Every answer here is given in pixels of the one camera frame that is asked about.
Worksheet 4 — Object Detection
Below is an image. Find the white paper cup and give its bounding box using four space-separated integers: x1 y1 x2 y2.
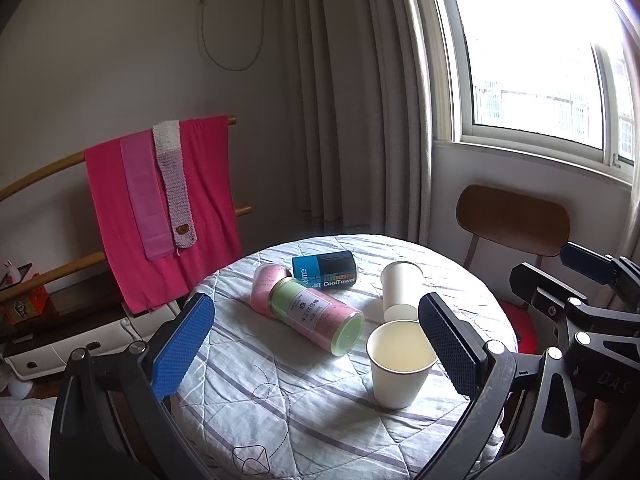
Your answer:
381 261 423 322
366 320 437 410

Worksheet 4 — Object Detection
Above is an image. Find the person's hand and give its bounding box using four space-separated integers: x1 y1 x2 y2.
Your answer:
582 400 610 463

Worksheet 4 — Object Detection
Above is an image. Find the bright pink hanging towel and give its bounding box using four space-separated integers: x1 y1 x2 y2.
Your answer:
85 116 242 314

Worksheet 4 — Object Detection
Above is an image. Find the brown wooden chair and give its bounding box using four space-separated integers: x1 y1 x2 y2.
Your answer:
456 184 570 269

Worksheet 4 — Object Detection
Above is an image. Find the pink green towel canister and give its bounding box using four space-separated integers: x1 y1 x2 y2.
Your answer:
250 263 364 356

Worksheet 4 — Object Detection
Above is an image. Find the blue black CoolTowel can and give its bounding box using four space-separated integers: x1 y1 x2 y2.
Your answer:
292 250 357 290

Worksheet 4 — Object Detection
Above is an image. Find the red yellow box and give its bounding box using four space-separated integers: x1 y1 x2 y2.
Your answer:
1 286 49 325

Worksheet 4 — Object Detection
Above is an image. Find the wooden towel rack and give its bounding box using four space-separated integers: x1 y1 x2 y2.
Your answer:
0 115 253 304

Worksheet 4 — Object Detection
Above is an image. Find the white rabbit figurine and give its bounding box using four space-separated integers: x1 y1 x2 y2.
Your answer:
4 260 22 285

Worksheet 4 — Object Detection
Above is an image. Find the light pink narrow cloth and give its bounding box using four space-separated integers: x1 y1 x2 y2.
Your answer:
120 131 174 261

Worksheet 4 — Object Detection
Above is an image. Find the white pink knitted strip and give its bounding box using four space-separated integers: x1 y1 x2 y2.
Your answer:
152 120 198 249

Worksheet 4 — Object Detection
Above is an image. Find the white framed window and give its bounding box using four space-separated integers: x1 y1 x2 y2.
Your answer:
433 0 639 183

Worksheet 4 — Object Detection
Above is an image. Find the grey window curtain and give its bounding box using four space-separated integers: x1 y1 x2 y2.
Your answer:
282 0 433 244

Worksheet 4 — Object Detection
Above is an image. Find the hanging wall cable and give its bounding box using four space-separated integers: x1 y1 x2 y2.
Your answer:
198 0 266 73

